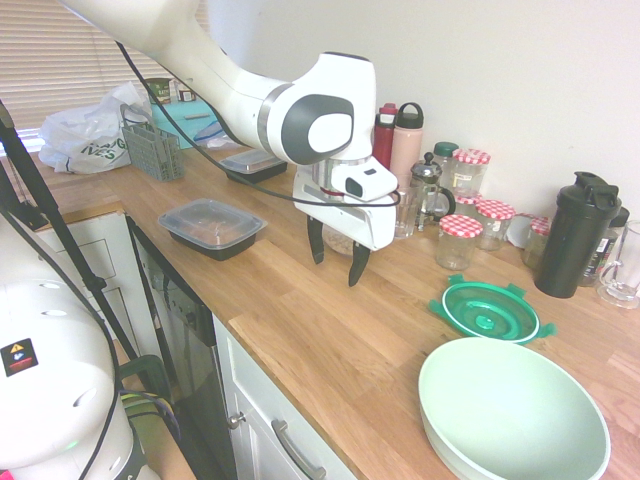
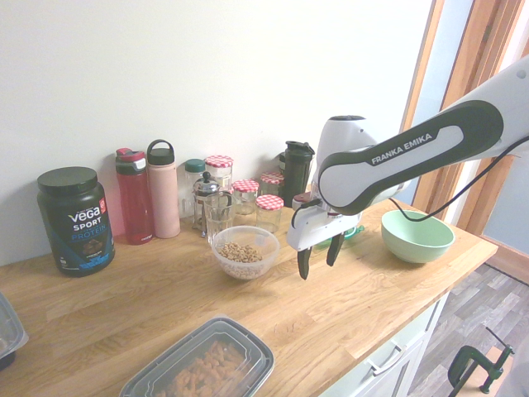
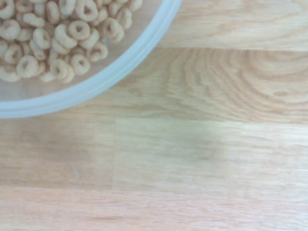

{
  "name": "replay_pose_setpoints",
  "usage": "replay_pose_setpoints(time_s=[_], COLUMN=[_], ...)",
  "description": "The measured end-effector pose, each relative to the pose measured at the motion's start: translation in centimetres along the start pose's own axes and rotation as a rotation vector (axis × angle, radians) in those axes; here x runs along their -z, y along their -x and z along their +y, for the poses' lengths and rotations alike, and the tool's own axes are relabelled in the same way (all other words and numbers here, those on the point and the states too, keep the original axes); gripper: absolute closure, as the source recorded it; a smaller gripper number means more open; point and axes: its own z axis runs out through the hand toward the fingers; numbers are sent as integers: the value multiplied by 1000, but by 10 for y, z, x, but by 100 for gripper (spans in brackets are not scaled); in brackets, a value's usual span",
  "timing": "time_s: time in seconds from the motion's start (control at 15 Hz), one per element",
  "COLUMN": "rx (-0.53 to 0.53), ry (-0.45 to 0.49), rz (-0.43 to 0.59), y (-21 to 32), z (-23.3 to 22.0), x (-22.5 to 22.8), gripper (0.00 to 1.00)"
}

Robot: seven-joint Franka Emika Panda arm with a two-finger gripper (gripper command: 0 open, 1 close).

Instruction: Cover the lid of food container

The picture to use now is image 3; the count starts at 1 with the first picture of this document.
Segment clear plastic cereal bowl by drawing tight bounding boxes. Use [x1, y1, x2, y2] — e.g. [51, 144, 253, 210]
[0, 0, 183, 119]

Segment beige cereal rings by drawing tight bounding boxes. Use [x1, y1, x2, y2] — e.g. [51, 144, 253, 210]
[0, 0, 144, 84]

